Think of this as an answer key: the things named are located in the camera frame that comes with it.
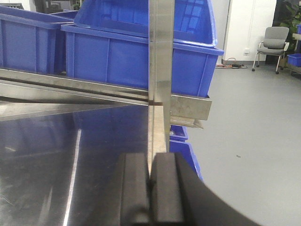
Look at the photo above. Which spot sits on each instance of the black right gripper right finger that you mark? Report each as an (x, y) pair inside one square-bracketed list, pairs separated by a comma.
[(180, 198)]

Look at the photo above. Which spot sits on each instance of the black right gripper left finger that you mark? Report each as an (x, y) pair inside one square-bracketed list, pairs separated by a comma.
[(133, 206)]

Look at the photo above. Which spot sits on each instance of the stainless steel shelf rack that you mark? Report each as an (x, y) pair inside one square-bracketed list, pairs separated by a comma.
[(165, 108)]

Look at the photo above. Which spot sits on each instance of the blue bin lower right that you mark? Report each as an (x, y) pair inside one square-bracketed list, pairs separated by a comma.
[(178, 144)]

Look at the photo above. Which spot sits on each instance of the tilted blue bin on top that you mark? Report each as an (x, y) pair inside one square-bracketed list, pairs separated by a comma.
[(194, 21)]

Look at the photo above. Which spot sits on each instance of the small blue bin far right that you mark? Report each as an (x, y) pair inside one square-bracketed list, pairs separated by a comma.
[(294, 59)]

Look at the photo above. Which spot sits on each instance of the grey office chair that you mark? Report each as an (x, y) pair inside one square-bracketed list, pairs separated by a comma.
[(274, 44)]

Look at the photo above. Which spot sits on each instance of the blue bin far left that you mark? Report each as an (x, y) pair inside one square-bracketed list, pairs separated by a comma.
[(32, 41)]

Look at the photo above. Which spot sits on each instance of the green potted plant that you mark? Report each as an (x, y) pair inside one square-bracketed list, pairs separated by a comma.
[(290, 18)]

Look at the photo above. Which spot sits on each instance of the blue bin behind post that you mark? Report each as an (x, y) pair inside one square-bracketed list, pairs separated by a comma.
[(123, 59)]

